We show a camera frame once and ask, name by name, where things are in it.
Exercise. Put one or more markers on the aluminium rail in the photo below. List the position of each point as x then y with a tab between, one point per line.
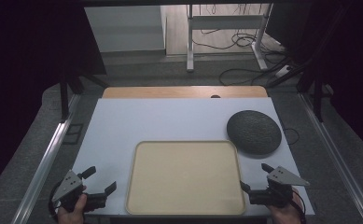
45	161
337	155

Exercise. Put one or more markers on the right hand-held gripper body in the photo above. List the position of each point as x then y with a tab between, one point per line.
282	179

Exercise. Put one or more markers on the person's left hand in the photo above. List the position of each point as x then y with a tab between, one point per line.
72	213

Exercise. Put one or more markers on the black metal stand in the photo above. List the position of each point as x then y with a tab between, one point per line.
64	93

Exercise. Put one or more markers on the white metal desk frame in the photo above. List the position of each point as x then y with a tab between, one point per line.
226	21

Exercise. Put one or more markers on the dark grey round plate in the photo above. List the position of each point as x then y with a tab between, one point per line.
254	132

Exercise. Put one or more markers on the beige rectangular tray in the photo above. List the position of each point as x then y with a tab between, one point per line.
185	177

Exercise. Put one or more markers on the white table board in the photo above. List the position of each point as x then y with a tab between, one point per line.
170	119

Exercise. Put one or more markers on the black curtain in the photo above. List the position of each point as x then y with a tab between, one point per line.
30	62
350	62

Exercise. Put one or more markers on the white cabinet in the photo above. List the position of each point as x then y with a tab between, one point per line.
124	28

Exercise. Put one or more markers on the person's right hand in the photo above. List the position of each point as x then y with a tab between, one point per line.
286	214

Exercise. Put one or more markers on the white power strip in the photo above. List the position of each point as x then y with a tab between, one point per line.
283	71

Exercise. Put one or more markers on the dark floor hatch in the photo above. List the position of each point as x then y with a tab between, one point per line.
73	133

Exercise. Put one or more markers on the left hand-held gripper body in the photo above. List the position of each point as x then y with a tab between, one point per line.
66	186

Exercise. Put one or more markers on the wooden table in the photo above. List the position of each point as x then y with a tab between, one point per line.
170	92

